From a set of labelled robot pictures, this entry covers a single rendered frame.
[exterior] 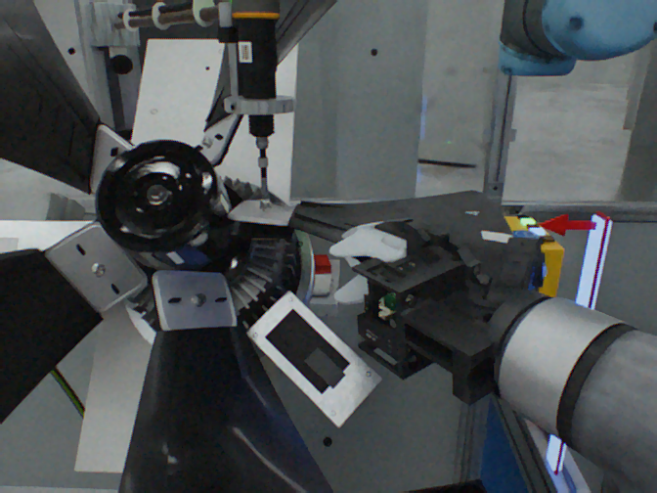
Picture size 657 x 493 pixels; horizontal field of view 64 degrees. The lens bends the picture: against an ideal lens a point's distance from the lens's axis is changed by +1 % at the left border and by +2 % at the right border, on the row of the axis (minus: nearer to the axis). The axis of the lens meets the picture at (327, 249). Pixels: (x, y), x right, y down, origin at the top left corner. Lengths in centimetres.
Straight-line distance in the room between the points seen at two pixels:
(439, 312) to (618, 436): 12
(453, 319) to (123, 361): 55
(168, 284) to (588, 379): 38
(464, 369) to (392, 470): 141
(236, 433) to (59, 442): 139
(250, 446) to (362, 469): 120
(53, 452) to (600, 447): 174
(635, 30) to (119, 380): 70
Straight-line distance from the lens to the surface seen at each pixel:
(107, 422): 80
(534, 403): 32
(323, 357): 60
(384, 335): 38
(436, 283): 36
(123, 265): 59
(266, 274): 65
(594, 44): 43
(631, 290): 153
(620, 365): 30
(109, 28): 108
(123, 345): 80
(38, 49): 69
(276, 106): 51
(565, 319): 32
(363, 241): 44
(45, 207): 82
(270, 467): 54
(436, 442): 166
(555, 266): 86
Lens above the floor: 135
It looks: 21 degrees down
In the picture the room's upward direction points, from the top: straight up
